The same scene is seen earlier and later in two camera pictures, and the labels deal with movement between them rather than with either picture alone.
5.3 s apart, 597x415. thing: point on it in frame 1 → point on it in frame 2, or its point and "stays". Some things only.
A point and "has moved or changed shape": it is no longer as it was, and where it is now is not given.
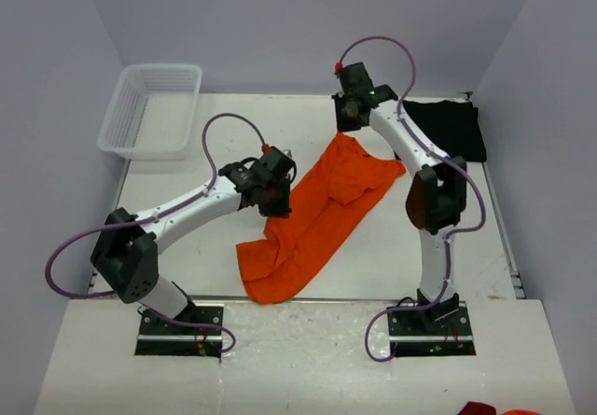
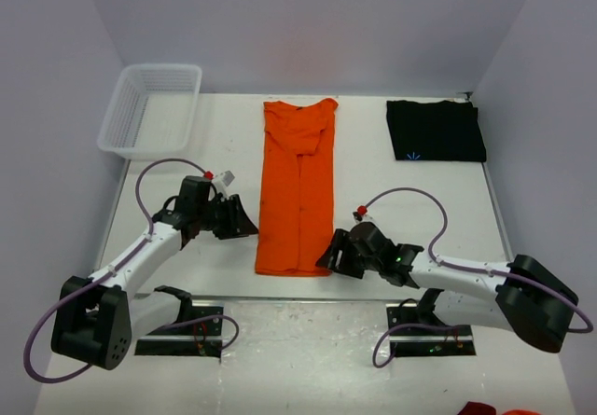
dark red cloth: x=478 y=408 stays
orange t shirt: x=296 y=248 has moved or changed shape
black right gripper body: x=346 y=122 → x=356 y=264
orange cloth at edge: x=520 y=412 stays
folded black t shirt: x=453 y=125 stays
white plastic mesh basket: x=152 y=112 stays
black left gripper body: x=275 y=203 → x=215 y=217
